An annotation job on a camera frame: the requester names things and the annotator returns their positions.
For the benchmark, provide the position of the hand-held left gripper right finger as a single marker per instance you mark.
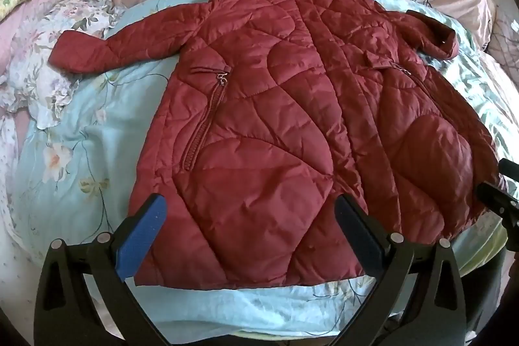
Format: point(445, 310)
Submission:
point(361, 236)

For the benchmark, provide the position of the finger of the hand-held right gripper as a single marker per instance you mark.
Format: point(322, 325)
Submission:
point(496, 198)
point(510, 167)

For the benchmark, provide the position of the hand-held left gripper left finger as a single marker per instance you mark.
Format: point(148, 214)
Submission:
point(140, 236)

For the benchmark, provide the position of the red quilted jacket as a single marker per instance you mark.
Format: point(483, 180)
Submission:
point(263, 107)

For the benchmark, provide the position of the light blue floral bed sheet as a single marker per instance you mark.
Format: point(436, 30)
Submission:
point(81, 151)

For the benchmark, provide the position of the pink lattice pattern pillow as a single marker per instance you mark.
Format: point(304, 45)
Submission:
point(505, 34)

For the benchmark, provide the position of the white floral ruffled pillow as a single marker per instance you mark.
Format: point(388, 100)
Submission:
point(36, 78)

